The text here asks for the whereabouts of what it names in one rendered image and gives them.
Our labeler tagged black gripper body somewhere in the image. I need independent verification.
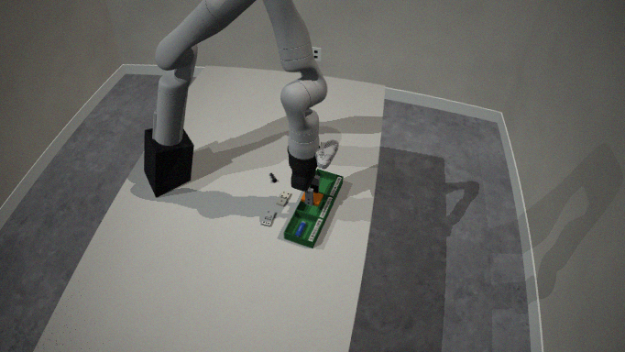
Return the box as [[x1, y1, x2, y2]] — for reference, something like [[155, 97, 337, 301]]
[[288, 135, 339, 192]]

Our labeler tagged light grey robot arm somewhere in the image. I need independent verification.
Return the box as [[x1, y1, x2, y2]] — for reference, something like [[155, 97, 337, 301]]
[[152, 0, 327, 146]]

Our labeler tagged white domino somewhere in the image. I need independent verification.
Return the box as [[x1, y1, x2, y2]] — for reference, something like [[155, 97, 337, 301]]
[[261, 210, 275, 227], [276, 191, 291, 206]]

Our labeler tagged green rack of labelled bins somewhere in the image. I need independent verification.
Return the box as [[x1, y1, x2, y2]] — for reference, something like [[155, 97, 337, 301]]
[[284, 169, 343, 248]]

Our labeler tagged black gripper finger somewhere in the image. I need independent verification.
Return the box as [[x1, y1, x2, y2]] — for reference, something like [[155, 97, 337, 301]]
[[311, 175, 320, 193], [305, 187, 313, 206]]

